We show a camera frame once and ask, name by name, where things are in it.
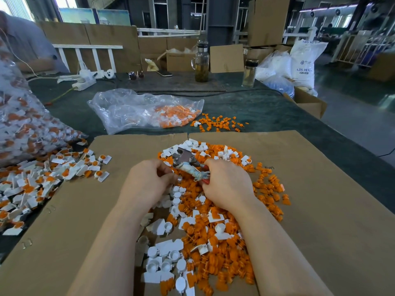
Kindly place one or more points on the clear blue plastic bag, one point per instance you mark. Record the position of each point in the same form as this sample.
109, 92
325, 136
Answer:
275, 75

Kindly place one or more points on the person's right hand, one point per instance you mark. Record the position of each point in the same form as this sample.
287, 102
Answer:
228, 185

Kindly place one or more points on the flat brown cardboard panel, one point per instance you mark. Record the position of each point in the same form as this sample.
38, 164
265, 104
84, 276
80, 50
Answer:
226, 58

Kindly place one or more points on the pile of orange and white parts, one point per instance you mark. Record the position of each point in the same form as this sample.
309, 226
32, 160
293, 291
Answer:
213, 237

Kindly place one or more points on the dark steel pillar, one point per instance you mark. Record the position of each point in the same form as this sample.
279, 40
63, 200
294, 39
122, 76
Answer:
223, 21

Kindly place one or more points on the white metal rack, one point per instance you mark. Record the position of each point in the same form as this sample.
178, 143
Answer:
361, 49

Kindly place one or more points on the scatter of orange offcuts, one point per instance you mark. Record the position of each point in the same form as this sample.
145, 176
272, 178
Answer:
219, 123

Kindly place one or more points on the glass tea jar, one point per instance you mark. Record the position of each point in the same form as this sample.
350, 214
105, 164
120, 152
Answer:
201, 61

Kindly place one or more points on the person's right forearm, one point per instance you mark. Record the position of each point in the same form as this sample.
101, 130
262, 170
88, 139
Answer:
281, 262

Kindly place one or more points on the person's left hand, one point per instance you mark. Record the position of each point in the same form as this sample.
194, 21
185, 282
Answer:
143, 185

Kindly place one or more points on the large clear bag of seals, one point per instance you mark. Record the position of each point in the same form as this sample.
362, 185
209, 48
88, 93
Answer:
28, 120

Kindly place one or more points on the person's left forearm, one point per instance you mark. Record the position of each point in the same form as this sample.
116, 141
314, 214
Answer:
105, 259

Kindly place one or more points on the orange white plastic piece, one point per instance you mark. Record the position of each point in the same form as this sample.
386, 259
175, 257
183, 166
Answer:
102, 176
105, 159

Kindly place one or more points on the open brown cardboard box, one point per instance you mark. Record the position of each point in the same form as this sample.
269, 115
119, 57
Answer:
307, 104

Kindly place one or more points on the row of upright cardboard sheets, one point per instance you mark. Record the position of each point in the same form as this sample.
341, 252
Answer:
126, 39

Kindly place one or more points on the tall brown cardboard box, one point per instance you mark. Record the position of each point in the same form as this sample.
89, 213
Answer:
269, 21

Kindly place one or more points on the glass bottle with black lid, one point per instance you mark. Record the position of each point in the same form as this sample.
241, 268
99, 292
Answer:
250, 73

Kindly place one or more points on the black phone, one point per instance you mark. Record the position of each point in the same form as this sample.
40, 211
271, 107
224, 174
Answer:
164, 74

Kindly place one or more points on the white railing frame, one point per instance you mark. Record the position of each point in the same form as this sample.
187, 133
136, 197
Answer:
87, 47

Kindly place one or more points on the open cardboard box with paper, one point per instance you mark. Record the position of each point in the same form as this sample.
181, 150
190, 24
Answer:
179, 61

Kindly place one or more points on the small clear plastic bag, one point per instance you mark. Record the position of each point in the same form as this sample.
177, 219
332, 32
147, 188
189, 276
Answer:
123, 110

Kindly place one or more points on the white woven sack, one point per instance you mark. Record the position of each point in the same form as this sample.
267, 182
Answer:
308, 61

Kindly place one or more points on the pile of assembled white-orange parts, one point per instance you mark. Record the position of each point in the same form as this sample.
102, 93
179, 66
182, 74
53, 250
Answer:
34, 183

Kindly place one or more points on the white power strip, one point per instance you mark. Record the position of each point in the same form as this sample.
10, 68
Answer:
84, 82

